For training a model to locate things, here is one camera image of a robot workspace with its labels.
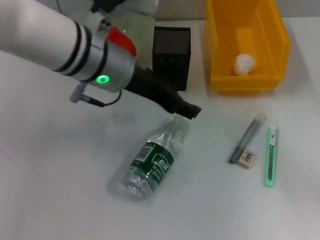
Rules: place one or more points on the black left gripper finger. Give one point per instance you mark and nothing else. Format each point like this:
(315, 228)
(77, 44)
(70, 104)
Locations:
(190, 110)

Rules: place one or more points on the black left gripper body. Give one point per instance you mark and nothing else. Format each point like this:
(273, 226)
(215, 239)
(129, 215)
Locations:
(152, 90)

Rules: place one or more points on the red-orange fruit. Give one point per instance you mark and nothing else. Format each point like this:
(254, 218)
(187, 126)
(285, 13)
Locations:
(122, 41)

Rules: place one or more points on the grey pen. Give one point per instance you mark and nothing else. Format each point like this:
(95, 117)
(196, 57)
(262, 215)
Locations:
(246, 138)

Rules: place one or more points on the clear green-label water bottle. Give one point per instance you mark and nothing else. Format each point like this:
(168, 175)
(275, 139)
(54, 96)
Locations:
(150, 160)

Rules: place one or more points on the white paper ball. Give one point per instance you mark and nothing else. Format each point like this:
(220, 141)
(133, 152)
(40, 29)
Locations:
(245, 63)

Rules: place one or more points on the green utility knife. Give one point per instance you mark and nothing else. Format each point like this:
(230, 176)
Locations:
(271, 160)

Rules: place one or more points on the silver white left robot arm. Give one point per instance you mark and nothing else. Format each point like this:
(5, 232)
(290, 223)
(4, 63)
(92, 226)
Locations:
(50, 40)

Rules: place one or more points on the black mesh pen holder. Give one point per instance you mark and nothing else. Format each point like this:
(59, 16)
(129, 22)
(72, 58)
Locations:
(172, 55)

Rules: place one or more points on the pale green glass fruit plate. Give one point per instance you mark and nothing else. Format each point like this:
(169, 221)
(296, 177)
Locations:
(143, 32)

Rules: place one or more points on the beige eraser with barcode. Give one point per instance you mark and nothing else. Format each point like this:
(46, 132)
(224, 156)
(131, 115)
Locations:
(247, 158)

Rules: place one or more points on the yellow plastic bin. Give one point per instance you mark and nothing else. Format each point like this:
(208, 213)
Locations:
(250, 37)

